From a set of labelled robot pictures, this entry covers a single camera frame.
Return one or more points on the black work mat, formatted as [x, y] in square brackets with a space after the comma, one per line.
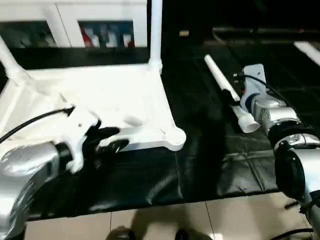
[212, 162]

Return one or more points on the black long rail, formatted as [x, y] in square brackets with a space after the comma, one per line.
[262, 30]

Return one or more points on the white plastic table leg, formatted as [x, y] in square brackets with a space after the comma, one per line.
[217, 72]
[7, 57]
[155, 30]

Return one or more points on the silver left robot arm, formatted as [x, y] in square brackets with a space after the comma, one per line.
[25, 162]

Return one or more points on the white flat strip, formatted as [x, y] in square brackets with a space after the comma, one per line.
[307, 50]

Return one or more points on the white plastic table top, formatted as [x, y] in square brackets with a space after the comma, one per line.
[112, 87]

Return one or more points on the small white jar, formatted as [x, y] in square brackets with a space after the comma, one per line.
[126, 40]

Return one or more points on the black tripod stand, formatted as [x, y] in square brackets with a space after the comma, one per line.
[292, 204]

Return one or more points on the black box with label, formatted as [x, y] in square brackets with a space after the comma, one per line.
[187, 15]

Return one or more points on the white glass door cabinet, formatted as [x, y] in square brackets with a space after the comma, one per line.
[62, 15]

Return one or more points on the red white bottle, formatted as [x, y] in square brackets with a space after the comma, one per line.
[86, 37]

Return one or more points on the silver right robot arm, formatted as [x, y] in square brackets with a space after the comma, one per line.
[287, 140]

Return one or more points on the small yellow label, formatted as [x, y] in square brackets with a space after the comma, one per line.
[184, 33]

